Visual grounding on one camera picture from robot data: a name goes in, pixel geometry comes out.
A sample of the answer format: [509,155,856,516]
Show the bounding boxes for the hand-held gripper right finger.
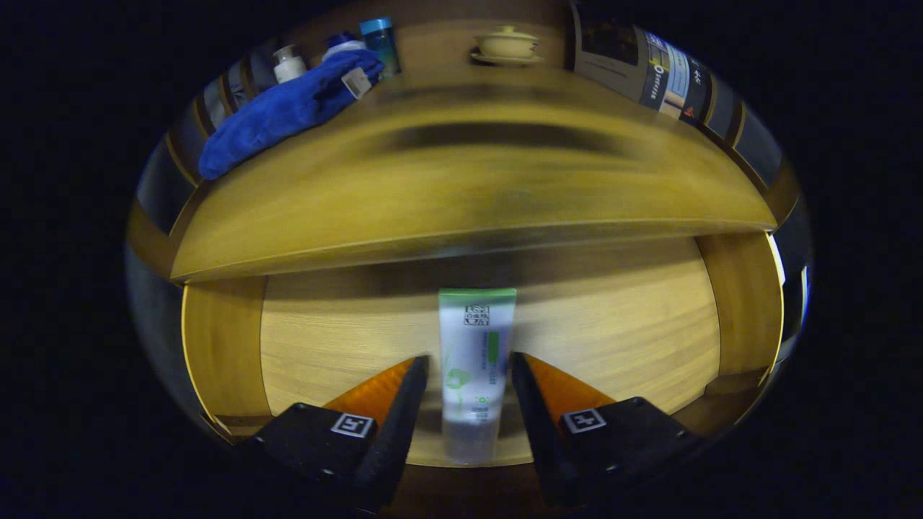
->
[511,352,704,509]

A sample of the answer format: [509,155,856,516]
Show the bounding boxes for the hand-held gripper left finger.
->
[234,355,430,513]

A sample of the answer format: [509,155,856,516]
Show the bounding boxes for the white and green tube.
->
[438,288,518,464]

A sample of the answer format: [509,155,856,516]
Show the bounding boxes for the wooden drawer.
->
[180,229,785,516]

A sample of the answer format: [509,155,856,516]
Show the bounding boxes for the wooden countertop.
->
[169,72,778,283]

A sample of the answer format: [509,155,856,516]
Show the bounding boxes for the wooden cabinet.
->
[130,0,808,289]

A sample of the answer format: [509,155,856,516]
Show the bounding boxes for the blue folded towel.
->
[198,49,385,181]

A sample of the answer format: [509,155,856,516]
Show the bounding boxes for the pale spine book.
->
[660,43,697,120]

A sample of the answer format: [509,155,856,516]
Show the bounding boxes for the black spine book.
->
[679,58,716,127]

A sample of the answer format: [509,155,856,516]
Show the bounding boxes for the white pump bottle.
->
[273,45,309,84]

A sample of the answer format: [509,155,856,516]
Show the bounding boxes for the beige lidded teacup with saucer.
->
[471,25,544,67]

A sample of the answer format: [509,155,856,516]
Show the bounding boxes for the white bottle with blue cap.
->
[322,32,368,62]

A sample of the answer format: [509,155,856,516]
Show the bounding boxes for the teal bottle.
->
[359,17,402,79]

